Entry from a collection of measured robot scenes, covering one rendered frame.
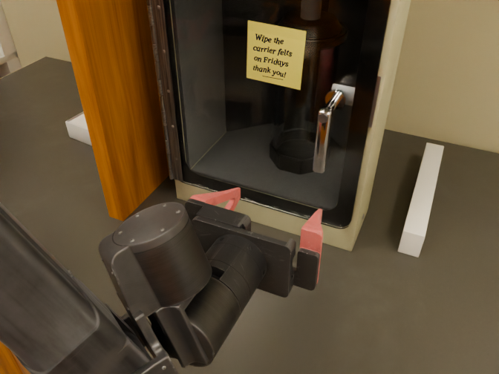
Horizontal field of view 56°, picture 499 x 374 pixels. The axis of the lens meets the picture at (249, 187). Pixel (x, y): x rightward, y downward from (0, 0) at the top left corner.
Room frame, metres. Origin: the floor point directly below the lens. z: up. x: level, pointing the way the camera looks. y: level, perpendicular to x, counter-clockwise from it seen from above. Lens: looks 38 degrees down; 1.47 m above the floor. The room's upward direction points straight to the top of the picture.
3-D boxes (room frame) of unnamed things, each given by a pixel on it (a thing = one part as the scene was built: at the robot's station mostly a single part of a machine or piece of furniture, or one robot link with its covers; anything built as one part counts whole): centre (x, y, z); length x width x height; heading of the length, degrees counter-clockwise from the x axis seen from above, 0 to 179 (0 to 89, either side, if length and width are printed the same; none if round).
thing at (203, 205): (0.37, 0.02, 1.14); 0.09 x 0.07 x 0.07; 155
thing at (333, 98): (0.50, -0.10, 1.17); 0.05 x 0.03 x 0.10; 155
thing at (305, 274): (0.34, -0.04, 1.14); 0.09 x 0.07 x 0.07; 155
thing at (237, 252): (0.29, 0.02, 1.15); 0.10 x 0.07 x 0.07; 65
